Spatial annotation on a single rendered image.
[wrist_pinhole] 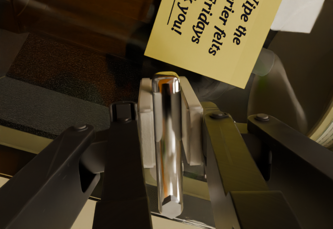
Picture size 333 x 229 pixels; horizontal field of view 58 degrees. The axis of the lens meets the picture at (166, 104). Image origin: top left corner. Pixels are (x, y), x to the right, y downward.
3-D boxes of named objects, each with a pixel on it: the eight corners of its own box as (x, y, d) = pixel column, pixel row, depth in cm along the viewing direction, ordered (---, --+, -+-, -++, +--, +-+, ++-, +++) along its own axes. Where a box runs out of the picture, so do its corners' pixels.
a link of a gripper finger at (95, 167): (139, 174, 13) (68, 178, 13) (141, 129, 18) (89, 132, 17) (137, 141, 12) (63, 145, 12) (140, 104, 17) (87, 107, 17)
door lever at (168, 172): (143, 62, 21) (180, 60, 21) (150, 182, 24) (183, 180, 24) (141, 77, 16) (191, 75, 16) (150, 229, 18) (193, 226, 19)
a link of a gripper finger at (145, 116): (155, 168, 15) (140, 169, 15) (153, 119, 21) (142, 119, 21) (152, 109, 14) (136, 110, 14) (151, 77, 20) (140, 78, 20)
